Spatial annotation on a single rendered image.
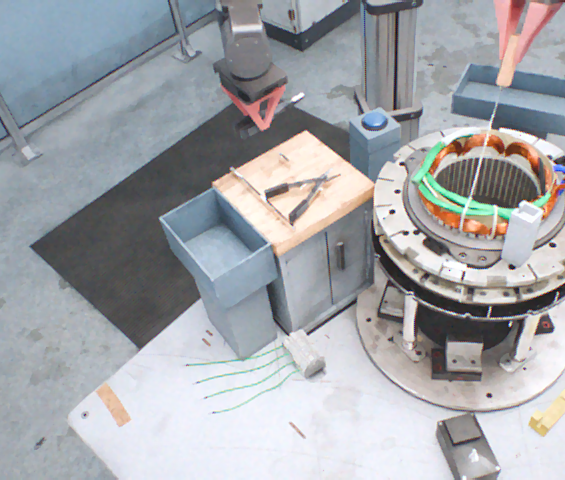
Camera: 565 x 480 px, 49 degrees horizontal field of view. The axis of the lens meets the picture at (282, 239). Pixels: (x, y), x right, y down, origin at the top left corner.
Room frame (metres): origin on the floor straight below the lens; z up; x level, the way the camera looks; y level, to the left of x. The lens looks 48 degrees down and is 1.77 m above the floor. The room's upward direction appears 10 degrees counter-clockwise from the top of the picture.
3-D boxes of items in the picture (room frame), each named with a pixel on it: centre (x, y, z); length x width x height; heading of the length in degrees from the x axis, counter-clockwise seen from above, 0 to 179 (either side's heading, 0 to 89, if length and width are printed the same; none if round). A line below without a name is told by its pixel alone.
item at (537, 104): (0.87, -0.48, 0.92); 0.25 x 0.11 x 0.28; 56
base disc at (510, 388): (0.61, -0.30, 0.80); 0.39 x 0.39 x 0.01
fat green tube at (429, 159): (0.65, -0.25, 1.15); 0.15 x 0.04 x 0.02; 124
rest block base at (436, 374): (0.50, -0.25, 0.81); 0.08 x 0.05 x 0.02; 76
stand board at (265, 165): (0.74, -0.03, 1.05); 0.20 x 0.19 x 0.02; 118
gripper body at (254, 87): (0.76, 0.01, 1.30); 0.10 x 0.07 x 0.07; 29
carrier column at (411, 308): (0.55, -0.19, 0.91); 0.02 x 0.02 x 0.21
